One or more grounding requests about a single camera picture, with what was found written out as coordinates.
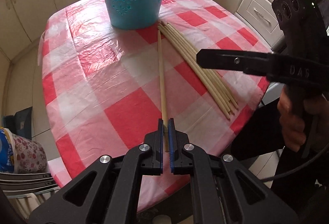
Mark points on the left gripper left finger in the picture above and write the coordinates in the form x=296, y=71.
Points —
x=108, y=190

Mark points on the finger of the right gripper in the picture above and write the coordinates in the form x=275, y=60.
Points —
x=248, y=62

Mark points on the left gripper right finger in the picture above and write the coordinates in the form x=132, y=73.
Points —
x=222, y=189

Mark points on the wooden chopstick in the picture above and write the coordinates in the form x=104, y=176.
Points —
x=195, y=69
x=212, y=79
x=205, y=64
x=200, y=66

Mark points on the wooden chopstick apart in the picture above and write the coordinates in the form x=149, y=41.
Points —
x=163, y=91

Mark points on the person right hand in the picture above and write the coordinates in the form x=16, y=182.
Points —
x=293, y=127

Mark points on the blue white bag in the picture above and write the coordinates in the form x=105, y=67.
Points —
x=7, y=162

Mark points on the red white checkered tablecloth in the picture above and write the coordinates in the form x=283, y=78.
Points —
x=102, y=89

